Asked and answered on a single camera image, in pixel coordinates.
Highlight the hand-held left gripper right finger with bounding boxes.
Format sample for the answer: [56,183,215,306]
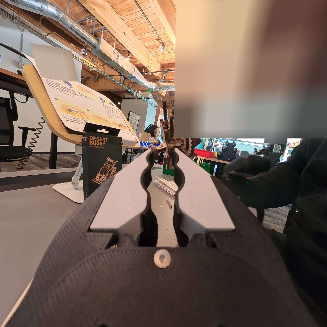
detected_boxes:
[173,148,235,240]

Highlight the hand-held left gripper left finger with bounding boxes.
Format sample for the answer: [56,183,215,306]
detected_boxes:
[90,148,154,239]

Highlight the brown wooden model assembly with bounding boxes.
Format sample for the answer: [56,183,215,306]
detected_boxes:
[151,91,201,170]

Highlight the person's right forearm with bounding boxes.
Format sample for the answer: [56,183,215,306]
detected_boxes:
[222,153,302,207]

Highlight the dark model kit box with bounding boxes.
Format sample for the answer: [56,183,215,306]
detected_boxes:
[82,122,122,201]

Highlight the stacked green plastic bins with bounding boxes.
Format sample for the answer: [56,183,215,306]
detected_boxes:
[162,156,211,177]

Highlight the open instruction booklet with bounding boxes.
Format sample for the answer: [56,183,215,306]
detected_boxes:
[153,176,179,196]

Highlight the black dumbbell rack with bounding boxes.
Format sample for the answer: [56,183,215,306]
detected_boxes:
[217,141,240,160]

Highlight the handwritten whiteboard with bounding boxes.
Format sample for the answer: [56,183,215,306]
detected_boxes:
[127,111,140,136]

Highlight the wooden book stand white base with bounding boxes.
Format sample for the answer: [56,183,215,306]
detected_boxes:
[22,65,141,203]

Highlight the black office chair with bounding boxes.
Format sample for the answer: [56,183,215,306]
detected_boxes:
[0,97,36,164]

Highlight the pale flat cut sheet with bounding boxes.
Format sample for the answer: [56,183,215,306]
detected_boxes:
[8,278,35,322]

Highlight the silver ventilation duct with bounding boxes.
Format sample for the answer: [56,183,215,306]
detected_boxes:
[8,0,175,92]

